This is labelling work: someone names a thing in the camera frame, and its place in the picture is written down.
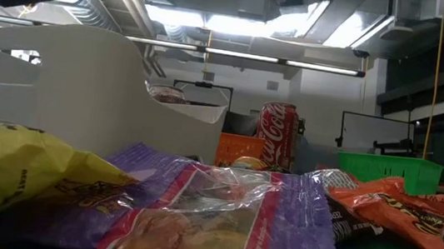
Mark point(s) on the dark Hershey's chocolate bar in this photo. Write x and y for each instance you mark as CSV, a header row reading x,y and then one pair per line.
x,y
344,230

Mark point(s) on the yellow wrapped round candy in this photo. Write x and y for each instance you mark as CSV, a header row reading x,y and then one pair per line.
x,y
249,163

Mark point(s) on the purple candy bag clear window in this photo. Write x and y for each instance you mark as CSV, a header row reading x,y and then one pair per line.
x,y
296,242

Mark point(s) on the white plastic bin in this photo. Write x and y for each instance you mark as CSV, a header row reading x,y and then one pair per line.
x,y
82,96

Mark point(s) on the silver Diet Coke can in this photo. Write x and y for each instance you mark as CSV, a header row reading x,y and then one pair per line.
x,y
167,94

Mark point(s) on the thin black monitor stand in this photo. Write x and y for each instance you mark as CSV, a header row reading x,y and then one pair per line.
x,y
203,84

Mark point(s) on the long ceiling light tube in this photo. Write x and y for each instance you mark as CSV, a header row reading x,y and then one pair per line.
x,y
238,54

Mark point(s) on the orange plastic basket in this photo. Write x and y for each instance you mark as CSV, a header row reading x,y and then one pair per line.
x,y
240,149

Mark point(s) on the red Coca-Cola can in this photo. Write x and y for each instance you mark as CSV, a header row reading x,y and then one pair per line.
x,y
277,135

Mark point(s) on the green plastic basket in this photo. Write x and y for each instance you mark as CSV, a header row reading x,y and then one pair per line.
x,y
392,173

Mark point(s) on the large crumpled orange Reese's pack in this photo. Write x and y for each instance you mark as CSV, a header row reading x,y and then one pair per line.
x,y
400,212

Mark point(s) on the black frame stand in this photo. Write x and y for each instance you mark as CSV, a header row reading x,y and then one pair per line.
x,y
395,146

